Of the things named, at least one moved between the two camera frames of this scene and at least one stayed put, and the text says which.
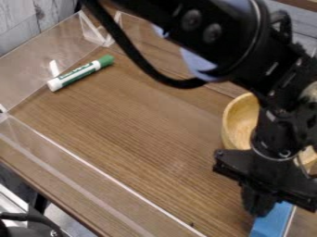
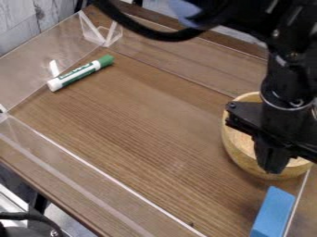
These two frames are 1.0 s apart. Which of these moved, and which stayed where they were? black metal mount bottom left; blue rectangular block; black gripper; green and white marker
Moved: black gripper
Stayed: blue rectangular block; green and white marker; black metal mount bottom left
